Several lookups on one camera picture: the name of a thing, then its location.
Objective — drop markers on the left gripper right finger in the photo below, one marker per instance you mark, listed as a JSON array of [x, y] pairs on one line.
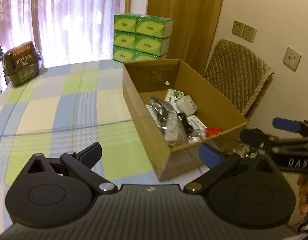
[[219, 164]]

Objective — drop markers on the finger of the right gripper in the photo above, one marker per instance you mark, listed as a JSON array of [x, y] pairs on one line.
[[257, 139], [287, 125]]

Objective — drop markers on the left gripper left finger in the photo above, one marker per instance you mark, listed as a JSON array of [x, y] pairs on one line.
[[80, 167]]

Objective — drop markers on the red candy packet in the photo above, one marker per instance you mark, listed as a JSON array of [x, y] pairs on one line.
[[211, 131]]

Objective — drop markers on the white power adapter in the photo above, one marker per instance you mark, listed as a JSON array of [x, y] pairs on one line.
[[186, 105]]

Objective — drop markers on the silver foil bag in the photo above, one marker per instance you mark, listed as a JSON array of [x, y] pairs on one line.
[[168, 122]]

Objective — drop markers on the green white medicine box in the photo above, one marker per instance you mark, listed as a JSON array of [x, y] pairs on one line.
[[173, 95]]

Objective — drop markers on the person's right hand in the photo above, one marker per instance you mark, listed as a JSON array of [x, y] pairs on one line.
[[302, 182]]

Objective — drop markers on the checkered tablecloth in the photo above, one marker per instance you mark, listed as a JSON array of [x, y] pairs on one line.
[[67, 108]]

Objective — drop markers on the quilted brown chair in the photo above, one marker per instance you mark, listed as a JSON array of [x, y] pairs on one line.
[[239, 74]]

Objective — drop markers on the brown cardboard box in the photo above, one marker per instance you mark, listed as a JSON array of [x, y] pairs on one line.
[[143, 79]]

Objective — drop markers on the dark green food container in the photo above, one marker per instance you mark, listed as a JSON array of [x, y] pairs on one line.
[[22, 63]]

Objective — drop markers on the green tissue box stack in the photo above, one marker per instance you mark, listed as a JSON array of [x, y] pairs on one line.
[[141, 37]]

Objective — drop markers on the sheer pink curtain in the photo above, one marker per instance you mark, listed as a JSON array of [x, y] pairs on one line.
[[63, 31]]

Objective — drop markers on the wooden door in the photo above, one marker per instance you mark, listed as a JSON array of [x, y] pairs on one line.
[[193, 30]]

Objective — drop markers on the single wall socket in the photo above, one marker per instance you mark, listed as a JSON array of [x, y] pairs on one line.
[[291, 59]]

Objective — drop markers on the wall socket pair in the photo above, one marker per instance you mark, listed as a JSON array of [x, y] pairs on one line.
[[244, 31]]

